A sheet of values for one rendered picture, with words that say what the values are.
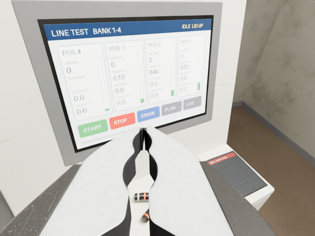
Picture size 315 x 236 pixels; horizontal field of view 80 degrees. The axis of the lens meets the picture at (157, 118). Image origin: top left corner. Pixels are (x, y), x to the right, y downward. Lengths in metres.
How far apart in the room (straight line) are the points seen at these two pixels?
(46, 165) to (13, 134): 0.10
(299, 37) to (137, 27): 2.20
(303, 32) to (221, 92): 1.92
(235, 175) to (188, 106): 0.29
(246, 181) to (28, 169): 0.61
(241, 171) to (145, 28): 0.54
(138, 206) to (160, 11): 0.50
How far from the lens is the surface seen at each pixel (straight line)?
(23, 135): 0.49
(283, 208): 2.06
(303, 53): 2.50
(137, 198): 0.56
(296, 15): 2.60
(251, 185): 0.71
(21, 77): 0.45
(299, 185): 2.32
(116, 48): 0.45
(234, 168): 0.73
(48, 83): 0.44
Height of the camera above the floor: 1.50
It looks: 38 degrees down
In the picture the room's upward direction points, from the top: 5 degrees clockwise
